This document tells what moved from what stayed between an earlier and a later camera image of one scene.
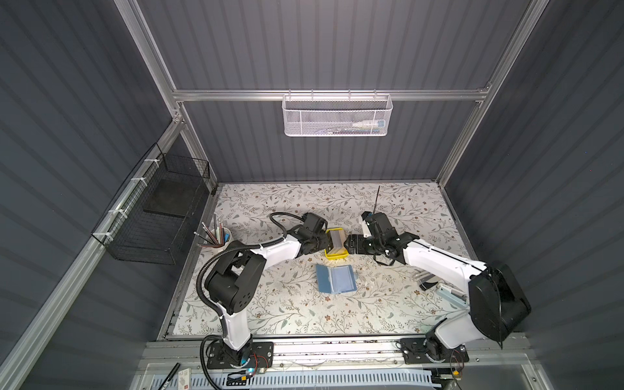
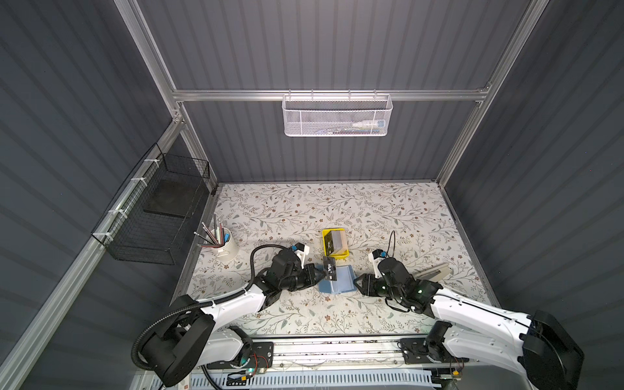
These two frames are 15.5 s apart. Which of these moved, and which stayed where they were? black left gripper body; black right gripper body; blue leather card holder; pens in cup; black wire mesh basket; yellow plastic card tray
Moved: black left gripper body; black right gripper body
Stayed: black wire mesh basket; blue leather card holder; yellow plastic card tray; pens in cup
